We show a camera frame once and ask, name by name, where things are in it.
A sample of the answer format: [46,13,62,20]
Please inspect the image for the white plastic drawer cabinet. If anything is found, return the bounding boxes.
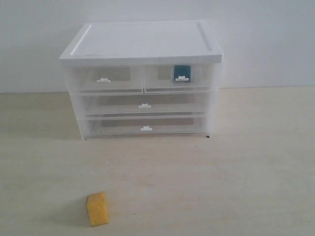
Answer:
[60,20,223,140]

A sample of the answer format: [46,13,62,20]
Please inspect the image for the white bottle teal label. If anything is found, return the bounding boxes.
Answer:
[173,65,201,83]

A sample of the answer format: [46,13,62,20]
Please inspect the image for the middle wide clear drawer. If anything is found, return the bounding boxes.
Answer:
[81,93,208,116]

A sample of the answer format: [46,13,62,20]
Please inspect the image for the bottom wide clear drawer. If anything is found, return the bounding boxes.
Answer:
[86,115,208,137]

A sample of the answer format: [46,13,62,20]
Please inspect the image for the wide clear drawer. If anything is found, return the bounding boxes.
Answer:
[86,115,208,137]
[81,93,208,116]

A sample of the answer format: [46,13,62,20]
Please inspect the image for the yellow sponge wedge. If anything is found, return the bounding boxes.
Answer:
[86,191,109,227]

